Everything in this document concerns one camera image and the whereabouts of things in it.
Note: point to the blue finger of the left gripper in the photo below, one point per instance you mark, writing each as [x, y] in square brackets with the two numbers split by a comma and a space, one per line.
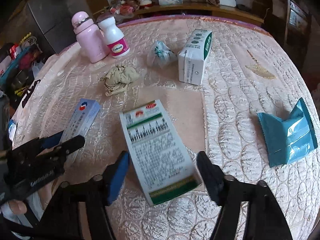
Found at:
[51, 141]
[64, 149]

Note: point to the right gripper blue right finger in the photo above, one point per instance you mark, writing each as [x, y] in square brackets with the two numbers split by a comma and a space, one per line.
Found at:
[212, 176]

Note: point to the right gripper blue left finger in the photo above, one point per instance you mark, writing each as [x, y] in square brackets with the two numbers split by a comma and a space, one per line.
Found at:
[115, 176]

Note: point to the blue white toothpaste box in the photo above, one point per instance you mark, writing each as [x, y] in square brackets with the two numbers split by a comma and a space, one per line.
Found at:
[81, 120]

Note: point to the green white medicine box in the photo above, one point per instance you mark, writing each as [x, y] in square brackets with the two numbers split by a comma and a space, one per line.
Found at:
[162, 163]

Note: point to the blue snack bag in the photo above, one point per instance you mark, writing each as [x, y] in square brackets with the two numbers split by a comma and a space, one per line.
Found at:
[291, 139]

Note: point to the beige cloth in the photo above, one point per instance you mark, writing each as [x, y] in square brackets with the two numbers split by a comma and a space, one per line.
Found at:
[118, 78]

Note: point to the white green milk carton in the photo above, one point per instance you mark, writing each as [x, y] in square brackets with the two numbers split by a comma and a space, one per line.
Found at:
[193, 57]

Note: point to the white green wrapper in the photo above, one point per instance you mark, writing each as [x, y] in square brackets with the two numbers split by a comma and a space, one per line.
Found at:
[160, 55]

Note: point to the person's left hand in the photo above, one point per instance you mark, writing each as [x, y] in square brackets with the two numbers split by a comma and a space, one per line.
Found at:
[14, 207]

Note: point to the pink thermos bottle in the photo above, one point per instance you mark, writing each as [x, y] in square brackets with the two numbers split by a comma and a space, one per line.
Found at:
[89, 36]

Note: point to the white pill bottle pink label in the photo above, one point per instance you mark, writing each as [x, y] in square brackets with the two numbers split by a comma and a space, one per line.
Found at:
[114, 37]

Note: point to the wooden tv cabinet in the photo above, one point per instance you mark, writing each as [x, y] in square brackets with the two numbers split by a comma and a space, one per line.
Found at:
[206, 9]

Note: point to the wooden chair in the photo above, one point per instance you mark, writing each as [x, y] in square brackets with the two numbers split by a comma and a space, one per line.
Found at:
[290, 25]

